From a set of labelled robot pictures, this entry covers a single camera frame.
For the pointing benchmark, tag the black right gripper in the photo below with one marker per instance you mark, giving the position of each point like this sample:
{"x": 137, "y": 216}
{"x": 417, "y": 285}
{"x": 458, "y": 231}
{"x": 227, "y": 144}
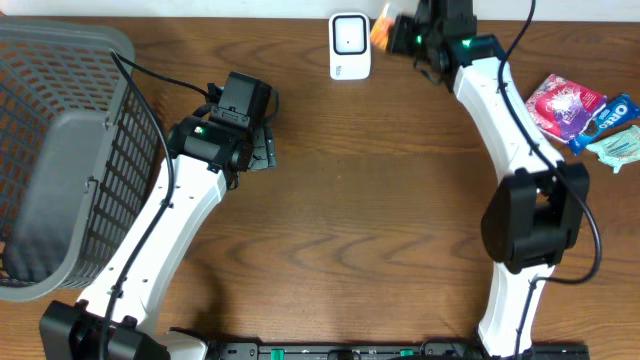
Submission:
{"x": 399, "y": 33}

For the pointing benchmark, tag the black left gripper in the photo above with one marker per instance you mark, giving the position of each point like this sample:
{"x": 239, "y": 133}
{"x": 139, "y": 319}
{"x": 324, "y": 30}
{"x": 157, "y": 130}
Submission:
{"x": 267, "y": 150}

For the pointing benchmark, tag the orange small box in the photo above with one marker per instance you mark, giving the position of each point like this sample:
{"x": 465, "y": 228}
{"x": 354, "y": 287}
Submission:
{"x": 382, "y": 28}

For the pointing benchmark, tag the red purple snack bag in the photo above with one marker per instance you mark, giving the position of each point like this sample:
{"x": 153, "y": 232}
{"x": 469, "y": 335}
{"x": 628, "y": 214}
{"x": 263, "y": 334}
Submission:
{"x": 562, "y": 108}

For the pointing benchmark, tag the blue Oreo cookie pack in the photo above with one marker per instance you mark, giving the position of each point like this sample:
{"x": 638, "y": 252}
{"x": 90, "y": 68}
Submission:
{"x": 618, "y": 112}

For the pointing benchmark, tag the light green snack packet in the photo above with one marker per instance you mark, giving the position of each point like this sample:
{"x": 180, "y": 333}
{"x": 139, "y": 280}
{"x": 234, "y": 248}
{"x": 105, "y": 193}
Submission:
{"x": 619, "y": 149}

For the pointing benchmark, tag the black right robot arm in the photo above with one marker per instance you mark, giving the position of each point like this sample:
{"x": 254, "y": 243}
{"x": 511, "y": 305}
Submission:
{"x": 535, "y": 213}

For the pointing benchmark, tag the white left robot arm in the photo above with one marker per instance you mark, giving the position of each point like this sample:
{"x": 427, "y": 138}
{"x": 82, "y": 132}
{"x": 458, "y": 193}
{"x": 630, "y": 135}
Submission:
{"x": 116, "y": 316}

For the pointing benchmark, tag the white barcode scanner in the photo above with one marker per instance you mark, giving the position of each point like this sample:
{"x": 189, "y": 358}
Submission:
{"x": 349, "y": 46}

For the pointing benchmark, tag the grey plastic mesh basket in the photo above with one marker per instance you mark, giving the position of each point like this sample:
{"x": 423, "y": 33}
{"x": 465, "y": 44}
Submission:
{"x": 78, "y": 153}

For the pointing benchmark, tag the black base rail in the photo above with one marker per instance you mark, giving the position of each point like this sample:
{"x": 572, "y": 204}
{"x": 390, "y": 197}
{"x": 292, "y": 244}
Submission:
{"x": 432, "y": 350}

